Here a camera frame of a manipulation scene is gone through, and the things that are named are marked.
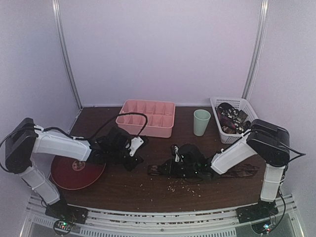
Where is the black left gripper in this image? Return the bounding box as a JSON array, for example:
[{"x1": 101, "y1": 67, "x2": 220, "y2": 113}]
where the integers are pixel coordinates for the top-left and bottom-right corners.
[{"x1": 108, "y1": 148, "x2": 144, "y2": 172}]

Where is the dark floral patterned tie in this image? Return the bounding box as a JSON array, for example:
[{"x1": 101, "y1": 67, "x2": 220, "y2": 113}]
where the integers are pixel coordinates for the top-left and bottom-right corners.
[{"x1": 148, "y1": 163, "x2": 260, "y2": 179}]

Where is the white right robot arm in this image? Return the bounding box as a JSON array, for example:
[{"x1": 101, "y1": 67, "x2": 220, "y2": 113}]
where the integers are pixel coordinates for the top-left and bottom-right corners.
[{"x1": 158, "y1": 119, "x2": 290, "y2": 218}]

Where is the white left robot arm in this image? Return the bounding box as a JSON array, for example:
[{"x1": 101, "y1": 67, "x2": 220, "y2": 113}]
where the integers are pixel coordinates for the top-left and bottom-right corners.
[{"x1": 1, "y1": 118, "x2": 149, "y2": 219}]

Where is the mint green plastic cup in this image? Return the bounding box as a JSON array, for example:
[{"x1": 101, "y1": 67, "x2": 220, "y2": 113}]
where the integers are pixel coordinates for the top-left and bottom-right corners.
[{"x1": 194, "y1": 109, "x2": 211, "y2": 136}]

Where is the pink divided organizer box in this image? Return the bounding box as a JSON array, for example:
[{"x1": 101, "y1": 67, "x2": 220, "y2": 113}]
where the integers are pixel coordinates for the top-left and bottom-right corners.
[{"x1": 116, "y1": 99, "x2": 175, "y2": 138}]

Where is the red round tray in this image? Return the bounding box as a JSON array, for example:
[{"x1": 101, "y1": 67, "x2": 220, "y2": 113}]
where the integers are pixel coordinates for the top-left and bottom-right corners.
[{"x1": 50, "y1": 156, "x2": 106, "y2": 191}]

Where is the brown patterned tie in basket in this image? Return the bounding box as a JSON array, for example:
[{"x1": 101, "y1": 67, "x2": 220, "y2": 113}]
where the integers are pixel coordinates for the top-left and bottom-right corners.
[{"x1": 216, "y1": 102, "x2": 251, "y2": 134}]

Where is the white plastic mesh basket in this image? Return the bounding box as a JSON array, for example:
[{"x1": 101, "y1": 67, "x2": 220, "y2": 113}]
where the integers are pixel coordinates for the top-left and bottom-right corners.
[{"x1": 210, "y1": 97, "x2": 258, "y2": 144}]

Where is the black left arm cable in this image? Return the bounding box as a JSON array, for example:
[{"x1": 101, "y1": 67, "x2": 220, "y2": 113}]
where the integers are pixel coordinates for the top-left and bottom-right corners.
[{"x1": 81, "y1": 113, "x2": 148, "y2": 141}]

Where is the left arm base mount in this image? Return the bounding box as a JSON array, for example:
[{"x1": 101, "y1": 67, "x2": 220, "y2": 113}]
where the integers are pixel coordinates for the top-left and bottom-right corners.
[{"x1": 41, "y1": 195, "x2": 88, "y2": 237}]

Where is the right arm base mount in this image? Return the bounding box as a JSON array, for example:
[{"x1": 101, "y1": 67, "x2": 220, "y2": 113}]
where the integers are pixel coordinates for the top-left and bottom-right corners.
[{"x1": 236, "y1": 200, "x2": 278, "y2": 235}]

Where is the aluminium front rail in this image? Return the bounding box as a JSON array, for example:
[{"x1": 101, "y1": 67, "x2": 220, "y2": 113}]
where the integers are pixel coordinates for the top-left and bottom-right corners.
[{"x1": 19, "y1": 195, "x2": 305, "y2": 237}]

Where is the right aluminium corner post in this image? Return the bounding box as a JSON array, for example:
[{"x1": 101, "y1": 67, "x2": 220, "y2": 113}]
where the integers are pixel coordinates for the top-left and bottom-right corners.
[{"x1": 242, "y1": 0, "x2": 270, "y2": 100}]

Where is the aluminium corner post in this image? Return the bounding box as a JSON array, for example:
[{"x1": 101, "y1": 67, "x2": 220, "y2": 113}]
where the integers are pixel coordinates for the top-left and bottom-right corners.
[
  {"x1": 51, "y1": 0, "x2": 82, "y2": 110},
  {"x1": 242, "y1": 0, "x2": 270, "y2": 100}
]

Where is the left aluminium corner post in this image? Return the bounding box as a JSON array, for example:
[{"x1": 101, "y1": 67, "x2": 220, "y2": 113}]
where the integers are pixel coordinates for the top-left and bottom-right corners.
[{"x1": 51, "y1": 0, "x2": 82, "y2": 110}]

